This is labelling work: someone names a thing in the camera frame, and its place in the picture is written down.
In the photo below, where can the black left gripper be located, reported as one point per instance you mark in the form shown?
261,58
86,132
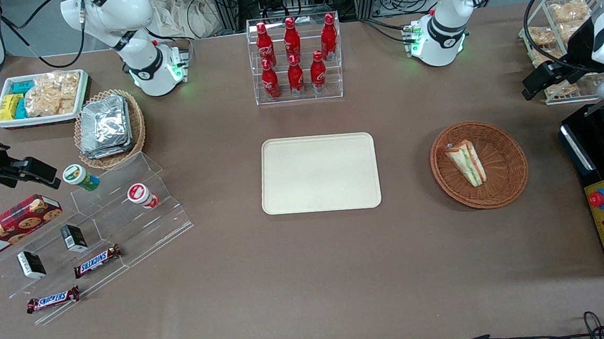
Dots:
577,50

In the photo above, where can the triangular sandwich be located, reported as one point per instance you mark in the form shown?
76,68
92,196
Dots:
466,163

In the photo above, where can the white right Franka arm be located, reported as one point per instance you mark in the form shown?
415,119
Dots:
110,18

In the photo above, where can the white rectangular snack tray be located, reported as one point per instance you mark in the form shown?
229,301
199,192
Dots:
6,123

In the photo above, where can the round brown wicker basket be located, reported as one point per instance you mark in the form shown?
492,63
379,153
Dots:
504,176

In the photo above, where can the oval light wicker basket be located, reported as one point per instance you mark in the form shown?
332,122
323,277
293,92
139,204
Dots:
138,127

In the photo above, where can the beige plastic tray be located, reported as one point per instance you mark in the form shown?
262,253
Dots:
318,173

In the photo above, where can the clear bag of fried snacks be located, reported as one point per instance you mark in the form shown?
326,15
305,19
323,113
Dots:
562,89
541,35
570,11
571,29
538,57

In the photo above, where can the red tartan cookie box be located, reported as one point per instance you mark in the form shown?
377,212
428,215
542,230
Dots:
8,227

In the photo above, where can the green snack cup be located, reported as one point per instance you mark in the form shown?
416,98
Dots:
80,177

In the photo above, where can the teal snack pack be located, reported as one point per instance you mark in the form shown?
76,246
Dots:
21,109
23,87

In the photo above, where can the yellow snack pack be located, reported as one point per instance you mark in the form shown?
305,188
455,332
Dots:
9,106

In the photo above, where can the small black box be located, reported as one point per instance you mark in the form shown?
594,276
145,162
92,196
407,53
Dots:
32,265
74,238

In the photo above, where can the clear bag of crackers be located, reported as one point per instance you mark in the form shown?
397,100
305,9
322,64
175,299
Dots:
52,94

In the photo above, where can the black control box yellow panel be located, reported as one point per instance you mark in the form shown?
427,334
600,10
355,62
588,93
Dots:
583,160

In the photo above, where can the silver foil wrapped pack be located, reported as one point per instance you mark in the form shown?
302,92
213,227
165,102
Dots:
105,125

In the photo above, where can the brown Snickers bar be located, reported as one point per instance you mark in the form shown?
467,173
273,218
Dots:
53,299
97,261

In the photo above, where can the red snack cup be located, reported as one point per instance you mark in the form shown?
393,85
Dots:
141,195

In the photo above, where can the red emergency stop button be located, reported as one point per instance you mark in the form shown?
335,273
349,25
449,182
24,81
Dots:
599,199

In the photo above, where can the clear acrylic stepped stand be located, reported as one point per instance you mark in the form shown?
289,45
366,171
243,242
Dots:
147,239

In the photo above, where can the clear acrylic bottle rack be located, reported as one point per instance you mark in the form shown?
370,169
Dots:
338,76

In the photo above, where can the red cola bottle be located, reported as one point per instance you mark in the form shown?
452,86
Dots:
270,81
296,78
318,73
263,42
292,38
329,35

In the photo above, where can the beige cloth bag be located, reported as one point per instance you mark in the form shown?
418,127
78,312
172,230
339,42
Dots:
185,15

